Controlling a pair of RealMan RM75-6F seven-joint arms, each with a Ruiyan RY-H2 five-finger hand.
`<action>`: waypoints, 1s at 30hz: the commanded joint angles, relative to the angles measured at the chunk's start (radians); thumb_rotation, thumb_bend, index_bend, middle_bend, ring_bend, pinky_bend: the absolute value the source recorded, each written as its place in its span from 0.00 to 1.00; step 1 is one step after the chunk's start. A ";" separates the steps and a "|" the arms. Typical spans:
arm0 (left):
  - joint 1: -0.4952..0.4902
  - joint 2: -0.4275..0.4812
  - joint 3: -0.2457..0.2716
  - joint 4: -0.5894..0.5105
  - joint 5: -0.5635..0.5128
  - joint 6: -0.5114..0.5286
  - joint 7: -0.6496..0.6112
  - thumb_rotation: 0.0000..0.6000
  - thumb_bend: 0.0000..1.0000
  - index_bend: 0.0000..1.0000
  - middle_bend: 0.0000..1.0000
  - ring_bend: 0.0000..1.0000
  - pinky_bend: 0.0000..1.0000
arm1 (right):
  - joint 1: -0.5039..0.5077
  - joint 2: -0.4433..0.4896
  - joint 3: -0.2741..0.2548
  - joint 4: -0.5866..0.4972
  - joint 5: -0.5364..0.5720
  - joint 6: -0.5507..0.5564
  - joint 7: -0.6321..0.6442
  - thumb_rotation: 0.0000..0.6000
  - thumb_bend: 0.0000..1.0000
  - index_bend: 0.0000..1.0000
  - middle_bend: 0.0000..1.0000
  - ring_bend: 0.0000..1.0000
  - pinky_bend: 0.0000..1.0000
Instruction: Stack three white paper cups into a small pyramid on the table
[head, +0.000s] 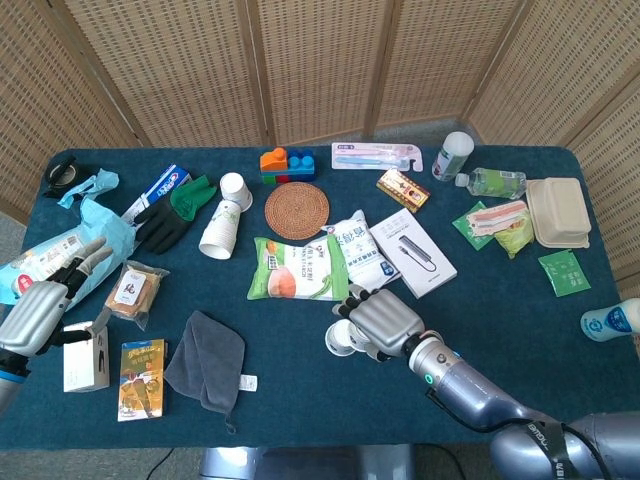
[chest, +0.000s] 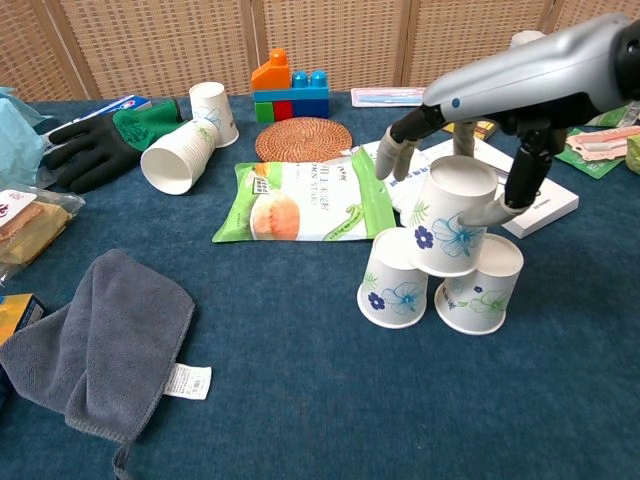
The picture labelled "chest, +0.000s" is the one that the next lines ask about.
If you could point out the pink blue toothbrush pack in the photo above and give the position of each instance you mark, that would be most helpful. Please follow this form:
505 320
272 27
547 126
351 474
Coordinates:
380 96

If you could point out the yellow snack box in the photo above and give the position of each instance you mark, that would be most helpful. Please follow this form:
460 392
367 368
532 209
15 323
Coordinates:
17 315

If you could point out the black green work glove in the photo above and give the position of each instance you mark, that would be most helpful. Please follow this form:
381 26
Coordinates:
95 150

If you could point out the yellow-green snack bag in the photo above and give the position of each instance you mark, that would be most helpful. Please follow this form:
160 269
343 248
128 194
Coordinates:
634 155

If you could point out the blue white toothpaste box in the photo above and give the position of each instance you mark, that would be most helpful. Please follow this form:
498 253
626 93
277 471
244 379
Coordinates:
127 104

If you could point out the stack of white paper cups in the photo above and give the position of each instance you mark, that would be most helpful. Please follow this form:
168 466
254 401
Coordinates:
175 160

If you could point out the clear pack of biscuits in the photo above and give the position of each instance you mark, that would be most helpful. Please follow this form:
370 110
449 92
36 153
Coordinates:
30 230

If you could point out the blue felt table cover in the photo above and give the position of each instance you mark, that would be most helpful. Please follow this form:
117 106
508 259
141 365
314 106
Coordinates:
350 390

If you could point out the red yellow small box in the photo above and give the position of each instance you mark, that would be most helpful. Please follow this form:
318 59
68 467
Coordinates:
486 131

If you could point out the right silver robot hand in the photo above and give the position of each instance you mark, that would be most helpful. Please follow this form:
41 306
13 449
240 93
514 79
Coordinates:
525 75

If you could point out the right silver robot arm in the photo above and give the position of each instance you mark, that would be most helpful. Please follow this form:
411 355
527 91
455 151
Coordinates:
631 60

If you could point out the white floral paper cup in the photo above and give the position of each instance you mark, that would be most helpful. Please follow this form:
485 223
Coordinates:
212 105
450 210
390 290
480 305

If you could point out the pink striped flat pack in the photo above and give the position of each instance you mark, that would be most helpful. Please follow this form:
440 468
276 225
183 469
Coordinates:
605 140

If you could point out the green square sachet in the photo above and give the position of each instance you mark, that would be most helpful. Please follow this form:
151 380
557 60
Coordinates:
587 165

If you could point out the green white starch bag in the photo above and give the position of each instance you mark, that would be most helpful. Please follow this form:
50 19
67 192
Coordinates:
300 205

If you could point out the flat white product box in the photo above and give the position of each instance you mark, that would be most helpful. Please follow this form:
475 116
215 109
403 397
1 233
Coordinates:
550 210

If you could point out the grey microfibre towel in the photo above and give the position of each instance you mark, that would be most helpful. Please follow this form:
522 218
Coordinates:
110 325

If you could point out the woven folding screen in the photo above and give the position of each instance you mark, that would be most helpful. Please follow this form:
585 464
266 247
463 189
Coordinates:
150 45

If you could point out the colourful toy building blocks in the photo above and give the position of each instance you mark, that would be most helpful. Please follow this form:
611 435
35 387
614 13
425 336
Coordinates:
290 100

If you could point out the round woven rattan coaster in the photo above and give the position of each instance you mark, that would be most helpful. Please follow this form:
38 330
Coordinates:
302 140

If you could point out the large light blue bag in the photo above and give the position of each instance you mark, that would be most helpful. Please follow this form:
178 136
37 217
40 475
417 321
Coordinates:
17 140

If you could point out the white bag blue print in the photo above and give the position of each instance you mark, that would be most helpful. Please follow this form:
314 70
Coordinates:
402 192

